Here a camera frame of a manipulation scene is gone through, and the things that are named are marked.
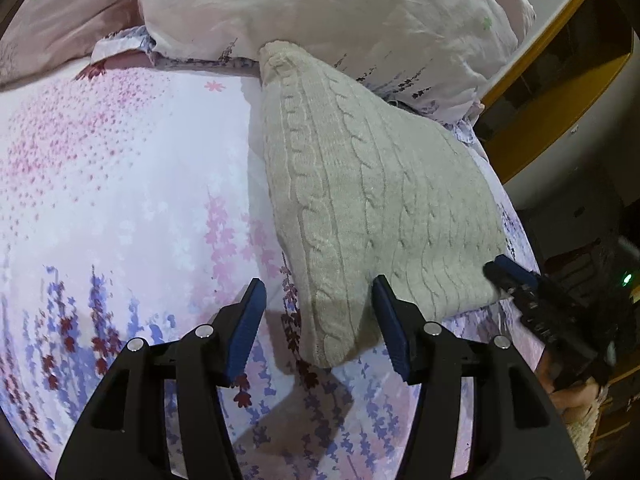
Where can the yellow wooden shelf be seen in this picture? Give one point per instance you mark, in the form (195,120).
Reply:
(550,110)

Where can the person's right hand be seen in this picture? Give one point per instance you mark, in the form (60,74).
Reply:
(575,402)

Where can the small floral pink pillow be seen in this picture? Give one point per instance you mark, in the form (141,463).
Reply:
(65,15)

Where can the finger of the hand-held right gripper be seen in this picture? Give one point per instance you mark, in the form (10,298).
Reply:
(510,275)

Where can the floral pink bed sheet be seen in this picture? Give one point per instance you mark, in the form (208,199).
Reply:
(125,185)

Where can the large floral pink pillow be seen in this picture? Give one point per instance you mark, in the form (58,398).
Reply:
(325,10)

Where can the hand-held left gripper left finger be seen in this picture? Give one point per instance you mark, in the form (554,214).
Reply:
(245,330)

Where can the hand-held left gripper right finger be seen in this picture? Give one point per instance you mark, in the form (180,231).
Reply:
(392,330)

